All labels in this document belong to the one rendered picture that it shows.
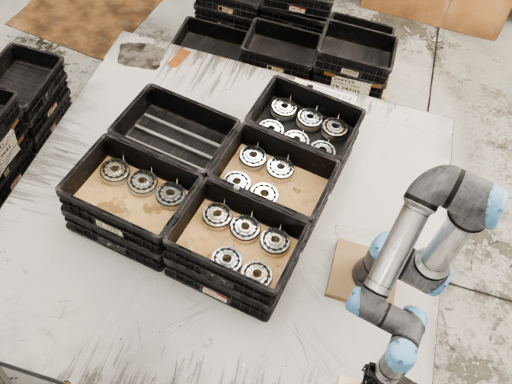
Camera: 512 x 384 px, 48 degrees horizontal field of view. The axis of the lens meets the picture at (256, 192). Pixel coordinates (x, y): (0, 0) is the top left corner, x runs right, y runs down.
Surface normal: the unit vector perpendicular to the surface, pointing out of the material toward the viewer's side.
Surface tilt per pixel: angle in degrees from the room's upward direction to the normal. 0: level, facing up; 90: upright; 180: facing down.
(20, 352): 0
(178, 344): 0
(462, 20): 72
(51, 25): 0
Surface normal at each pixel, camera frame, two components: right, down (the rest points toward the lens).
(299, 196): 0.11, -0.60
